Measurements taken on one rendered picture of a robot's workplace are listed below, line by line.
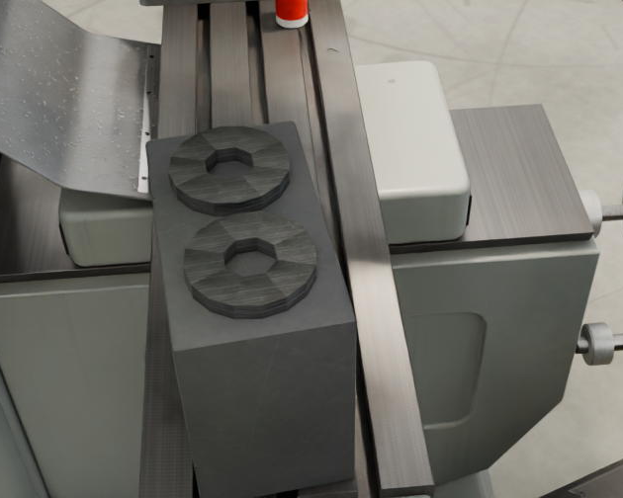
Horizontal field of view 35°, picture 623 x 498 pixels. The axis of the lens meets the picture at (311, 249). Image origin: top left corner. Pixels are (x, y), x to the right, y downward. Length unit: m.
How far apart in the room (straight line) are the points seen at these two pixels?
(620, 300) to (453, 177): 1.11
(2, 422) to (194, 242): 0.80
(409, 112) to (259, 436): 0.68
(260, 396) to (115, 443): 0.85
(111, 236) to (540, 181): 0.57
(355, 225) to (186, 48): 0.37
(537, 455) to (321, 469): 1.23
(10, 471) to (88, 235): 0.44
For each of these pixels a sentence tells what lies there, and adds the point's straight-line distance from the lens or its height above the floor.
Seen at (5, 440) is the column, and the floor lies 0.46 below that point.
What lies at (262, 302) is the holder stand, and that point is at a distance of 0.63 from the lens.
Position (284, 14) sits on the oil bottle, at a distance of 1.25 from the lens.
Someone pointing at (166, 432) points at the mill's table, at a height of 0.94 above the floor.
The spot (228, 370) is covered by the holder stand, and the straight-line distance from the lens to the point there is 0.65.
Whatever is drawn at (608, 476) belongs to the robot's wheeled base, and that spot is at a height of 0.59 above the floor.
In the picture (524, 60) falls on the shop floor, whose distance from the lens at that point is 2.93.
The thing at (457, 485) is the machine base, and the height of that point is 0.20.
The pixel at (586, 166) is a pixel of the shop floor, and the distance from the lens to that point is 2.58.
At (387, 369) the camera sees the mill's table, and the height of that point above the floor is 0.94.
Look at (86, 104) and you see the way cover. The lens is 1.26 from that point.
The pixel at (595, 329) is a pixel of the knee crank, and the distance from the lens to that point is 1.44.
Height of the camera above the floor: 1.61
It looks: 45 degrees down
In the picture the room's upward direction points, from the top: 2 degrees counter-clockwise
